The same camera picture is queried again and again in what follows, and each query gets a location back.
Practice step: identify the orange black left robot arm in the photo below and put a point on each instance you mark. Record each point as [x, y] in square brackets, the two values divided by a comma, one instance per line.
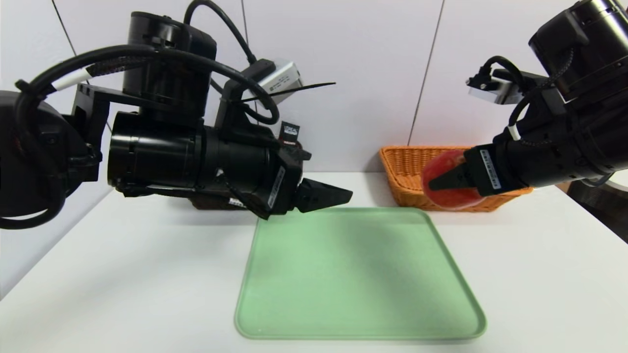
[147, 147]

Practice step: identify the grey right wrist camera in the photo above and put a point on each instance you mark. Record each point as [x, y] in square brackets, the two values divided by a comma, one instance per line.
[493, 90]

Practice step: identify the orange wicker basket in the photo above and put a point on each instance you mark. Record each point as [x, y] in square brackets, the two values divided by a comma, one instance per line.
[407, 181]

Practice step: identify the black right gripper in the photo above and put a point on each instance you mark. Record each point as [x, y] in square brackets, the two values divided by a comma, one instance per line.
[486, 169]

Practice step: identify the dark wicker stool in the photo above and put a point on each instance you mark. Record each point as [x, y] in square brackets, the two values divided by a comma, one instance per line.
[601, 206]

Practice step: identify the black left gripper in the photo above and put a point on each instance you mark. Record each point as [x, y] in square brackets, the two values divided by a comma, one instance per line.
[283, 189]

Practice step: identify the red apple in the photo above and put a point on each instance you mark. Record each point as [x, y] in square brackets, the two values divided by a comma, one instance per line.
[444, 196]

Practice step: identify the black L'Oreal tube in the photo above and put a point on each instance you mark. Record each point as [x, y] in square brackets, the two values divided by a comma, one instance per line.
[290, 133]

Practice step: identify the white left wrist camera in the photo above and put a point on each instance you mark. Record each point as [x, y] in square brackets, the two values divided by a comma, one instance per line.
[282, 78]

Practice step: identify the light green plastic tray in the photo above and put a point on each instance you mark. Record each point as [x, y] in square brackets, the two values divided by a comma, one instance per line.
[353, 284]

